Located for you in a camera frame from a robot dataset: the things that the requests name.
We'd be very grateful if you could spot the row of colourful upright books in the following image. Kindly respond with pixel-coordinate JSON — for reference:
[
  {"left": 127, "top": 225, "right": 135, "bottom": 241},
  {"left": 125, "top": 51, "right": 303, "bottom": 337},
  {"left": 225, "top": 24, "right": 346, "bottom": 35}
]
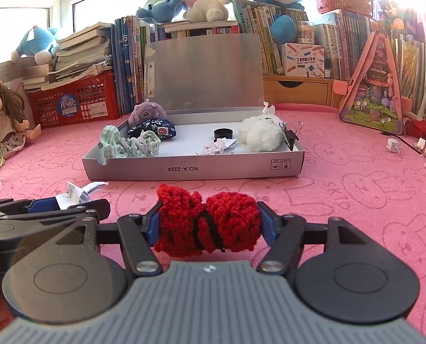
[{"left": 152, "top": 0, "right": 426, "bottom": 79}]

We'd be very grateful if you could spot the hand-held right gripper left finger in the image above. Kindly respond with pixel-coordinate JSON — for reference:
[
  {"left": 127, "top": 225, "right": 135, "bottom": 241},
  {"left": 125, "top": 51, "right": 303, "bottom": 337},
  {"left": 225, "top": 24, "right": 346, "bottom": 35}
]
[{"left": 46, "top": 201, "right": 164, "bottom": 276}]

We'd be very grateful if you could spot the pink rabbit print tablecloth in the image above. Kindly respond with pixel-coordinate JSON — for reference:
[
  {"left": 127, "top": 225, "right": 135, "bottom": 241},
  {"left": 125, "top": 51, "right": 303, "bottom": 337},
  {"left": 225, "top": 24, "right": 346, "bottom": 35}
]
[{"left": 0, "top": 102, "right": 426, "bottom": 330}]

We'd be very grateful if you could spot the green gingham scrunchie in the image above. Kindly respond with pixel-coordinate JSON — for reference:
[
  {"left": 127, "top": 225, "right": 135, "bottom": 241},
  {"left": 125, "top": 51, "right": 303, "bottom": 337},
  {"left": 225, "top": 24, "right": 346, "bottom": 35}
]
[{"left": 100, "top": 125, "right": 161, "bottom": 159}]

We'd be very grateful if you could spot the stack of worn books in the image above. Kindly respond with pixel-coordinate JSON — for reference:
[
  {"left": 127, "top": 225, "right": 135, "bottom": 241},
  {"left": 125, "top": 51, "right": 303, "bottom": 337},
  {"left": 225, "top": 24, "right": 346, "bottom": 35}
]
[{"left": 22, "top": 21, "right": 115, "bottom": 92}]

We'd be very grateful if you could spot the white illustrated carton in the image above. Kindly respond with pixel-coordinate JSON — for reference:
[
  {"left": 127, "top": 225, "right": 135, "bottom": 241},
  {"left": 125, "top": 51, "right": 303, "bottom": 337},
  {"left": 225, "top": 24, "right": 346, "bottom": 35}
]
[{"left": 282, "top": 43, "right": 325, "bottom": 77}]

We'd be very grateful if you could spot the silver cardboard file box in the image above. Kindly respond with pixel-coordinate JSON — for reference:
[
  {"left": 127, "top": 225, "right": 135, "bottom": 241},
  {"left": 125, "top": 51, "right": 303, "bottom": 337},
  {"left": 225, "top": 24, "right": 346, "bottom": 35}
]
[{"left": 82, "top": 33, "right": 305, "bottom": 180}]

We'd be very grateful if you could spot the red plastic crate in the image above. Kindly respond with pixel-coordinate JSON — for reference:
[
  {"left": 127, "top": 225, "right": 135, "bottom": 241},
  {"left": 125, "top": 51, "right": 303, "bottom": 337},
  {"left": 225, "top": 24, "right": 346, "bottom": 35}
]
[{"left": 27, "top": 71, "right": 122, "bottom": 130}]

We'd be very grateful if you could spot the row of blue slim books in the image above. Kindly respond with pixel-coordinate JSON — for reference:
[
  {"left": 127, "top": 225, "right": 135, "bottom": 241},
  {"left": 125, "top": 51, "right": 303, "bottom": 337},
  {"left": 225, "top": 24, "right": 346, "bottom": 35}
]
[{"left": 113, "top": 15, "right": 152, "bottom": 115}]

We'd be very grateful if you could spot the white fluffy plush toy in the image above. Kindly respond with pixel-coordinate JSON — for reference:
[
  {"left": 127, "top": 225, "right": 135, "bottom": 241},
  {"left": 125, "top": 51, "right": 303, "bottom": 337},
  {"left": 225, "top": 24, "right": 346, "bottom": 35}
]
[{"left": 237, "top": 102, "right": 286, "bottom": 153}]

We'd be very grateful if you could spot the wooden drawer organizer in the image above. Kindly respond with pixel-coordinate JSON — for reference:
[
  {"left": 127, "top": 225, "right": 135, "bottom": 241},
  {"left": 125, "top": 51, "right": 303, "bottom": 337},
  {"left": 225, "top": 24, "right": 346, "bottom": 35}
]
[{"left": 262, "top": 75, "right": 335, "bottom": 107}]

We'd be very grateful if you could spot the red knitted bow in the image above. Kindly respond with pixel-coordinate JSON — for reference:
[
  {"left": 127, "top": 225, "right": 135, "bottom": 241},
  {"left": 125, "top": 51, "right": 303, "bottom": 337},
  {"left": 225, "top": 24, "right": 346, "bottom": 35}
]
[{"left": 153, "top": 184, "right": 262, "bottom": 257}]

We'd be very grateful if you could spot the white framed window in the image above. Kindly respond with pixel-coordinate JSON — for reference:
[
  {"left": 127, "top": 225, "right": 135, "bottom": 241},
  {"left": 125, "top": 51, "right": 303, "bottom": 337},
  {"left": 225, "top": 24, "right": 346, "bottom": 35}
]
[{"left": 0, "top": 0, "right": 185, "bottom": 65}]

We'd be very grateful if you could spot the blue cat plush toy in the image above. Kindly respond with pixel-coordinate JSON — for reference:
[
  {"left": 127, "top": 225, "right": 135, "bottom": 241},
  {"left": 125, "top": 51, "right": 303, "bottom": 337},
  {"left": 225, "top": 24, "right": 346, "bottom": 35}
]
[{"left": 10, "top": 25, "right": 61, "bottom": 66}]

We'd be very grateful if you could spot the white paper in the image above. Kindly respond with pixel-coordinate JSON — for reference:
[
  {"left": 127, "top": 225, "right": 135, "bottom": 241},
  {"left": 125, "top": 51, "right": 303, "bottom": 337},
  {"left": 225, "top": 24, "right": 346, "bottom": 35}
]
[
  {"left": 196, "top": 138, "right": 238, "bottom": 155},
  {"left": 57, "top": 181, "right": 109, "bottom": 208}
]

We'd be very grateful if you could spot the purple plush toy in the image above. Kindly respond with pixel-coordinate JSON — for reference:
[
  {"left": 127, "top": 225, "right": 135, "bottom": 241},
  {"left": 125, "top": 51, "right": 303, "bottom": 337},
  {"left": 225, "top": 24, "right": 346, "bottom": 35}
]
[{"left": 128, "top": 102, "right": 168, "bottom": 128}]

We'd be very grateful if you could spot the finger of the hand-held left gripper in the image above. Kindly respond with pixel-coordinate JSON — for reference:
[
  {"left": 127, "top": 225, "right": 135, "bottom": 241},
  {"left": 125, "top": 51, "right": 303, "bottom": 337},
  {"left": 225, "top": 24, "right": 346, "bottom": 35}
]
[
  {"left": 0, "top": 200, "right": 110, "bottom": 223},
  {"left": 0, "top": 198, "right": 61, "bottom": 217}
]

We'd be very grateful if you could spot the blue dinosaur plush toy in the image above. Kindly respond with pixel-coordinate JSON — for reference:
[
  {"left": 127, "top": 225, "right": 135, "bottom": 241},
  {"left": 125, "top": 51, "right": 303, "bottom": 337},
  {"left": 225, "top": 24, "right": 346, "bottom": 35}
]
[{"left": 136, "top": 0, "right": 185, "bottom": 24}]

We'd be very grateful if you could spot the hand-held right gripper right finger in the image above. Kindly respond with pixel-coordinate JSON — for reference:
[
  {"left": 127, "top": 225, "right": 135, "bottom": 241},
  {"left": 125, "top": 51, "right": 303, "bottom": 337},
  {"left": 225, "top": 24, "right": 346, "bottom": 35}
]
[{"left": 256, "top": 202, "right": 373, "bottom": 275}]

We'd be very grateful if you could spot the black binder clip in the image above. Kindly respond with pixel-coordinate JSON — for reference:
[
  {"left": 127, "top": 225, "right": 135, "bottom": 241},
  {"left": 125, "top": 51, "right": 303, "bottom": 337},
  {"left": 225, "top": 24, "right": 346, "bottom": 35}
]
[{"left": 279, "top": 122, "right": 304, "bottom": 149}]

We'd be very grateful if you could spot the white grid board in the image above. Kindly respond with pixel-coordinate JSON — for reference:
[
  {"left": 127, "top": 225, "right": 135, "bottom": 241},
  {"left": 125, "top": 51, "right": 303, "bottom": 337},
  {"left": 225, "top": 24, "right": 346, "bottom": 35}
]
[{"left": 0, "top": 57, "right": 32, "bottom": 83}]

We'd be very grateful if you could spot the navy floral cloth pouch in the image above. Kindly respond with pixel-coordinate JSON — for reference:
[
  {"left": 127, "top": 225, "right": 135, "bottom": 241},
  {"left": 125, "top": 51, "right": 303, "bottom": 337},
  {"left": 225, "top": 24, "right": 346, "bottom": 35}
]
[{"left": 127, "top": 118, "right": 178, "bottom": 140}]

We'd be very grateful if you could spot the pink triangular toy case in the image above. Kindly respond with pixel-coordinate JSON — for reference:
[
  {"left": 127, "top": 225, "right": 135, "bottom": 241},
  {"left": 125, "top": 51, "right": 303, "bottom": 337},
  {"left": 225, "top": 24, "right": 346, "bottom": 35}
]
[{"left": 333, "top": 30, "right": 404, "bottom": 136}]

